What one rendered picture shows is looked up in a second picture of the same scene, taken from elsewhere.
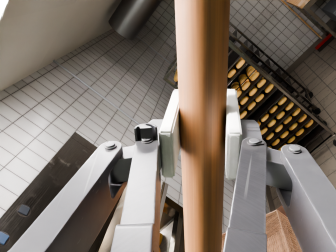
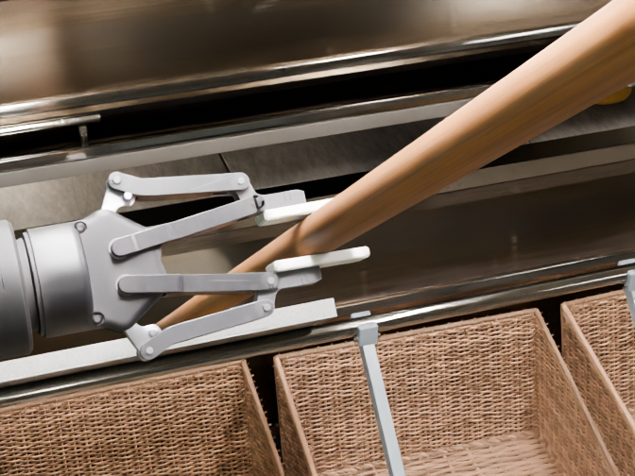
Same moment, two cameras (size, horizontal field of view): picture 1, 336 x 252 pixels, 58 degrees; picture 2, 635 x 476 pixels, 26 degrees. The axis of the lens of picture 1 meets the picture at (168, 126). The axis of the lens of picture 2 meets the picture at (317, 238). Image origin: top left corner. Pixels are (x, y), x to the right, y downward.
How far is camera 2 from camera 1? 0.86 m
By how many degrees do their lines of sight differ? 48
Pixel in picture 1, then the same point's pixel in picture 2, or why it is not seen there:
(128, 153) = (245, 194)
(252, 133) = (297, 279)
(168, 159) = (259, 220)
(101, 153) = (231, 178)
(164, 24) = not seen: outside the picture
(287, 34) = not seen: outside the picture
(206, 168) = (291, 246)
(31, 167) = not seen: outside the picture
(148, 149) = (244, 210)
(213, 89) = (311, 241)
